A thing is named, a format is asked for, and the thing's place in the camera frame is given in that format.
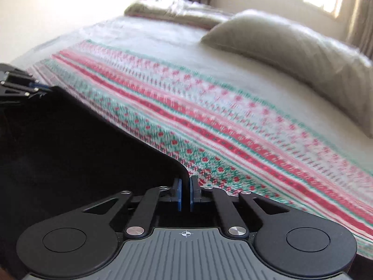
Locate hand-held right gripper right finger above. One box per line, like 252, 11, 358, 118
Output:
189, 176, 291, 237

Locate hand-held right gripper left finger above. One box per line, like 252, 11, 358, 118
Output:
82, 177, 183, 238

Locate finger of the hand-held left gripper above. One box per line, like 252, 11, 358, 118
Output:
0, 89, 51, 106
0, 63, 56, 90

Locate black pants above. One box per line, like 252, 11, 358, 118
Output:
0, 85, 187, 270

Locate patterned red green bed sheet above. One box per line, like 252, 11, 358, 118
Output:
10, 14, 373, 260

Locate folded grey comforter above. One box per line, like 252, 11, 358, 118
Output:
124, 0, 235, 30

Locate grey pillow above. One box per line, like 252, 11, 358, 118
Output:
200, 10, 373, 139

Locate grey patterned curtain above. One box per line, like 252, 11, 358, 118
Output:
345, 0, 373, 56

